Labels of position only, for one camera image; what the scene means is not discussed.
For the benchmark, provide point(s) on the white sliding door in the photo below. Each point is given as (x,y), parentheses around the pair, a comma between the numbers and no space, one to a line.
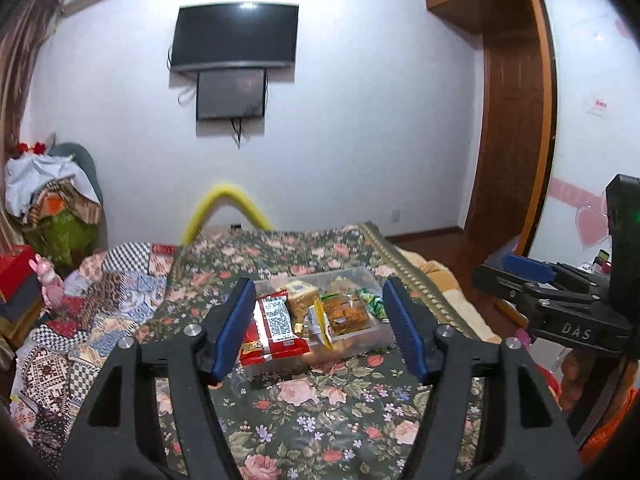
(596,75)

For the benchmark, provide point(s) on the red white snack packet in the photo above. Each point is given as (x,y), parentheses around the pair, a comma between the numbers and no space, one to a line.
(270,335)

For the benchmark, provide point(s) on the brown wooden wardrobe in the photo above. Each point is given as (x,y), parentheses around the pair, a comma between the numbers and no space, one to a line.
(516,138)

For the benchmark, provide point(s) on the clear plastic storage box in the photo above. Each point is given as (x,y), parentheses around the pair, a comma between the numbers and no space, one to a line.
(377,336)

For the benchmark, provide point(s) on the orange spicy snack clear packet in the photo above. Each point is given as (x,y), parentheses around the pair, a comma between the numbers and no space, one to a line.
(346,312)

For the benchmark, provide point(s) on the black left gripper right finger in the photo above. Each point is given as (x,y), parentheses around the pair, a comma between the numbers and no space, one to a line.
(522,435)

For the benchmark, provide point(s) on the red box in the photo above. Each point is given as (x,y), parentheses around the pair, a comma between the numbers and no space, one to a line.
(20,288)

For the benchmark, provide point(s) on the striped brown curtain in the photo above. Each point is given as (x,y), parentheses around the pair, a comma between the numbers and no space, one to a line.
(21,40)

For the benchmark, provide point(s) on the pile of clothes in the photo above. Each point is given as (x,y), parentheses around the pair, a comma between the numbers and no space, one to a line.
(52,195)

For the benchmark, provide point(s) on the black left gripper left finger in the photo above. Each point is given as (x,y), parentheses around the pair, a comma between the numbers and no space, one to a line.
(116,434)

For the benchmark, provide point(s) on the small wall monitor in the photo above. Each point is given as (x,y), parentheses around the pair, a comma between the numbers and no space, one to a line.
(232,93)

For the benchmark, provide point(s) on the green peas packet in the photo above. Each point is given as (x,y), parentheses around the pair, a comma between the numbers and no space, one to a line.
(374,304)

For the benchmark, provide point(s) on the beige cake packet with barcode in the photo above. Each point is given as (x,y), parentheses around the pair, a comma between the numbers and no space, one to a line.
(301,296)

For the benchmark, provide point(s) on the pink plush toy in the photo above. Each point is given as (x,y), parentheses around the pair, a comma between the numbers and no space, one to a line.
(52,286)

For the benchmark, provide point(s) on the yellow noodle snack packet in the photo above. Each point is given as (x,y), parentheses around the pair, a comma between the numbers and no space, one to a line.
(319,324)

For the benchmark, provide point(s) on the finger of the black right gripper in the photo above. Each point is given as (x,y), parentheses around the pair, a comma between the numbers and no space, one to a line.
(557,274)
(576,317)

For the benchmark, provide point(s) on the floral green bedspread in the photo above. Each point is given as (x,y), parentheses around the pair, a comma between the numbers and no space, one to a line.
(347,412)

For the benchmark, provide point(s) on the wall mounted television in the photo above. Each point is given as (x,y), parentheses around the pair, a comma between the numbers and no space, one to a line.
(234,35)

